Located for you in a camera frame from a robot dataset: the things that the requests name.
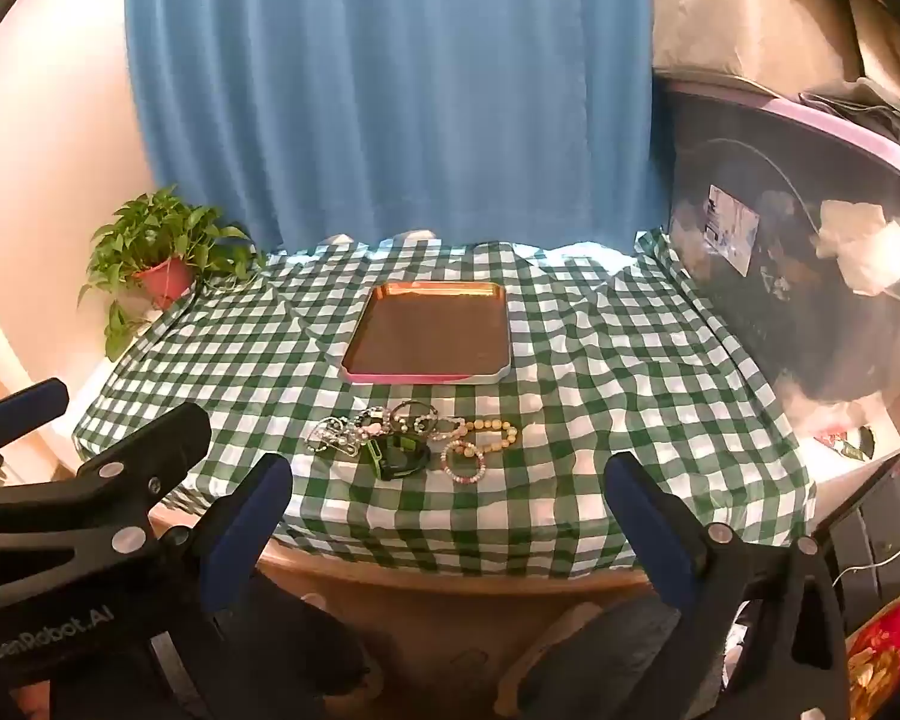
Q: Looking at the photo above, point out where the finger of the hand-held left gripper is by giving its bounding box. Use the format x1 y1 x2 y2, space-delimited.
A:
0 378 71 487
0 401 213 601

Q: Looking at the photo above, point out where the white paper label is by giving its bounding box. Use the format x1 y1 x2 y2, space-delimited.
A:
704 184 759 277

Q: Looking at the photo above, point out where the red patterned cloth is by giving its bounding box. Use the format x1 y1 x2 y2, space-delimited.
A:
844 596 900 720

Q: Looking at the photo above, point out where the pale pink bead bracelet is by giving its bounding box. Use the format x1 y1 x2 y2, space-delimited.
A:
440 441 489 483

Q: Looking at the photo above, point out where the beige wooden bead bracelet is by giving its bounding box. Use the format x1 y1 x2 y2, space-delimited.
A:
460 419 523 449

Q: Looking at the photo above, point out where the clear crystal bead bracelet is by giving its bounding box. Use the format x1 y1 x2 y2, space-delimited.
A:
388 400 440 437

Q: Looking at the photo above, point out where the copper rectangular tray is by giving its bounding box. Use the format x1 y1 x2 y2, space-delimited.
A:
340 281 512 386

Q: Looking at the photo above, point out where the gold bangle pink charm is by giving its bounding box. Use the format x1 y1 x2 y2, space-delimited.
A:
349 409 392 444

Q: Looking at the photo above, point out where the white crumpled cloth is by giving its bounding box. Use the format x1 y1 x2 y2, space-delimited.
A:
813 199 900 298

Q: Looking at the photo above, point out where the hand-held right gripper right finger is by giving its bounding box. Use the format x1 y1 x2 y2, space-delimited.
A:
604 452 850 720

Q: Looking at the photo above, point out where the grey fabric bag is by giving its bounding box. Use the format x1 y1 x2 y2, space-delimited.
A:
649 0 900 103

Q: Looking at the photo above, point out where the potted green plant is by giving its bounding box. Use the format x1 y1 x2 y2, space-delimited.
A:
79 184 269 362

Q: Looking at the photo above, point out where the clear storage bin purple lid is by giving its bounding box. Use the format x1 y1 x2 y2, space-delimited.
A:
656 73 900 452

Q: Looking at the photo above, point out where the green and black bracelet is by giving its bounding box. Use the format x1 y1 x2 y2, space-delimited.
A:
363 433 433 482

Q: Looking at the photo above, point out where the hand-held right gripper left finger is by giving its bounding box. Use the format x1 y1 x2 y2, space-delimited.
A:
148 452 294 642

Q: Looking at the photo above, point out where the blue curtain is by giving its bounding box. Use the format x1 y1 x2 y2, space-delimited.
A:
124 0 670 253

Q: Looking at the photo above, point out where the green checkered tablecloth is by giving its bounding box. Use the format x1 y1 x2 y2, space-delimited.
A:
71 229 818 580

